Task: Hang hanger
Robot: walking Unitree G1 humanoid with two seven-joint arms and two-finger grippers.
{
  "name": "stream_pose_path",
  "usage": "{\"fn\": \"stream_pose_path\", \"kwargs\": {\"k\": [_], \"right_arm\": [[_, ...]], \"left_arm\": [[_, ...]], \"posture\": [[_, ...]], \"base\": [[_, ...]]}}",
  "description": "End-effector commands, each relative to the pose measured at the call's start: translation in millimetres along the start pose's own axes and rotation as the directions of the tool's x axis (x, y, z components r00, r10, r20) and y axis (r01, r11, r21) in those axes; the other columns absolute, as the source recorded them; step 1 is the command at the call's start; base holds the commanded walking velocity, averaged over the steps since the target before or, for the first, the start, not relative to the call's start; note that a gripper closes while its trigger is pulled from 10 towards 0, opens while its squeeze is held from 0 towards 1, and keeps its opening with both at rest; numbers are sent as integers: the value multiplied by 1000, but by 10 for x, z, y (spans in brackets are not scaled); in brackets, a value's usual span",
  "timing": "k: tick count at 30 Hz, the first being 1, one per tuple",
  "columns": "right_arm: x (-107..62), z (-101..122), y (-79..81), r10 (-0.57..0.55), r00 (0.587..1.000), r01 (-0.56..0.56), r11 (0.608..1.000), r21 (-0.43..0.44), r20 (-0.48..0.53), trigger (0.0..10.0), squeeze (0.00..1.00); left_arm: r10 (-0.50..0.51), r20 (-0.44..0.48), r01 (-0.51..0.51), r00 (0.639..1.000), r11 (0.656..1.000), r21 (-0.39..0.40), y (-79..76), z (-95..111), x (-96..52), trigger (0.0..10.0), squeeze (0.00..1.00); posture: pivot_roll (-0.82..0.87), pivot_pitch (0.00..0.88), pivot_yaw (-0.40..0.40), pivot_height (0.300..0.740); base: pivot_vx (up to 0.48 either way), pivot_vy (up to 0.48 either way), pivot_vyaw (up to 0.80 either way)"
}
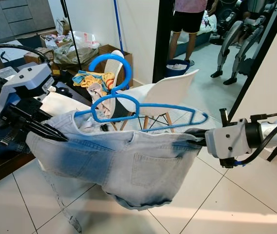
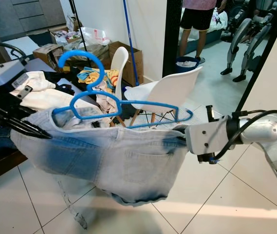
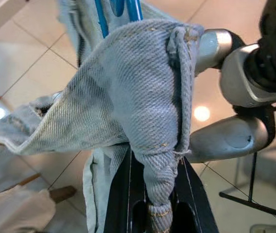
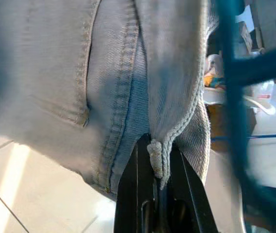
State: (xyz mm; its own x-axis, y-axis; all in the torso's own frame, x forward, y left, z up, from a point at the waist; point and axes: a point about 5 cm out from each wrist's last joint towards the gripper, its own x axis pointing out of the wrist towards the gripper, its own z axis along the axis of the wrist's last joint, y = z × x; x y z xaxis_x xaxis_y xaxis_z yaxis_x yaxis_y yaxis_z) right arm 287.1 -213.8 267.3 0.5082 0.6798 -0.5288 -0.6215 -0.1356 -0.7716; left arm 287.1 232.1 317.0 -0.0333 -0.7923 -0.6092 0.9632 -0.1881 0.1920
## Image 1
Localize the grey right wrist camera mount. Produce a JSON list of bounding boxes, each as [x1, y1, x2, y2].
[[205, 119, 248, 169]]

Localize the cardboard box with packets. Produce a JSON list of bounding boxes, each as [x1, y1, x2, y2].
[[38, 29, 73, 49]]

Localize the light denim shorts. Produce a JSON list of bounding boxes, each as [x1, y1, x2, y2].
[[25, 110, 202, 210]]

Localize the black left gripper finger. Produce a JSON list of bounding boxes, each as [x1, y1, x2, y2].
[[12, 115, 70, 143], [14, 104, 53, 121]]

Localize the grey humanoid robot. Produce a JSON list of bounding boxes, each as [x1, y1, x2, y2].
[[210, 0, 277, 86]]

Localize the grey cabinet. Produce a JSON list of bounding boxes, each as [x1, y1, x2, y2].
[[0, 0, 56, 42]]

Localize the person in pink shirt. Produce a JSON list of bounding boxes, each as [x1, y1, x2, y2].
[[169, 0, 218, 66]]

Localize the clear bag with red print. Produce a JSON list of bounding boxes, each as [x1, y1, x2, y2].
[[70, 30, 101, 49]]

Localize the large cardboard box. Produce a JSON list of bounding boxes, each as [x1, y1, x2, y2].
[[97, 44, 134, 88]]

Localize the white cloth pile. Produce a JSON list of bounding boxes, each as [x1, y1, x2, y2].
[[86, 82, 111, 105]]

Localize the black door frame post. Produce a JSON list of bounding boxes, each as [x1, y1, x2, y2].
[[152, 0, 175, 83], [227, 0, 277, 122]]

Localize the bed with white bedding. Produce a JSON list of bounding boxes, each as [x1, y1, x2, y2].
[[175, 10, 232, 58]]

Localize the yellow blue garment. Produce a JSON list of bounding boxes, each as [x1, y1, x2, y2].
[[73, 70, 115, 91]]

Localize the small open cardboard box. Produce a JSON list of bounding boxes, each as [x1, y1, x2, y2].
[[24, 46, 56, 66]]

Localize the dark wooden table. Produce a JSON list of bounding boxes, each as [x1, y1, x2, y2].
[[0, 46, 97, 192]]

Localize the black stand pole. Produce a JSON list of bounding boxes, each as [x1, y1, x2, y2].
[[59, 0, 83, 71]]

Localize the olive plastic bag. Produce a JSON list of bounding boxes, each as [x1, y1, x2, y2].
[[53, 44, 100, 69]]

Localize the blue broom pole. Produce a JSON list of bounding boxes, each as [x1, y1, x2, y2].
[[112, 0, 124, 53]]

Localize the white plastic chair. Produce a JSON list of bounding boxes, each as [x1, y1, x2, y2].
[[104, 49, 127, 93], [120, 68, 200, 132]]

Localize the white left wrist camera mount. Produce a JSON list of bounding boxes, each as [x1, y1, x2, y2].
[[0, 62, 56, 125]]

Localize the blue bucket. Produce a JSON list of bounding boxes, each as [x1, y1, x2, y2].
[[166, 58, 193, 78]]

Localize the blue plastic hanger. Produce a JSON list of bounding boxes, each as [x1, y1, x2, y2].
[[74, 53, 209, 132]]

